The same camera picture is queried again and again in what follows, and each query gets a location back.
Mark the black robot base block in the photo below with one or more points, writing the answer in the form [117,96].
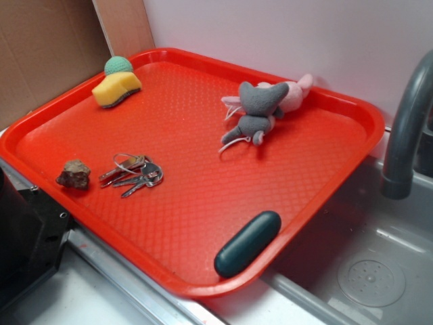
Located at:
[34,230]

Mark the yellow sponge with scouring pad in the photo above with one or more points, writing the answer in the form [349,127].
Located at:
[115,88]

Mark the red plastic tray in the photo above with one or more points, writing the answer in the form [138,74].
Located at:
[174,230]

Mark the grey and pink plush toy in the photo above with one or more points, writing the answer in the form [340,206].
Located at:
[261,106]

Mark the dark green oblong case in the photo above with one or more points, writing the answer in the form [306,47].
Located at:
[247,244]

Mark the bunch of silver keys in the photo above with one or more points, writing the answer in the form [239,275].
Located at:
[135,171]

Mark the green crocheted ball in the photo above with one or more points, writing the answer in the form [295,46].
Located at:
[117,64]

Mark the brown rock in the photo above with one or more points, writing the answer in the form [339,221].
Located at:
[74,175]

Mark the grey plastic sink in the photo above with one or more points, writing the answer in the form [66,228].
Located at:
[362,259]

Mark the grey faucet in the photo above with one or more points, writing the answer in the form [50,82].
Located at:
[409,146]

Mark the brown cardboard panel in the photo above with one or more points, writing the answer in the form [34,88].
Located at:
[47,48]

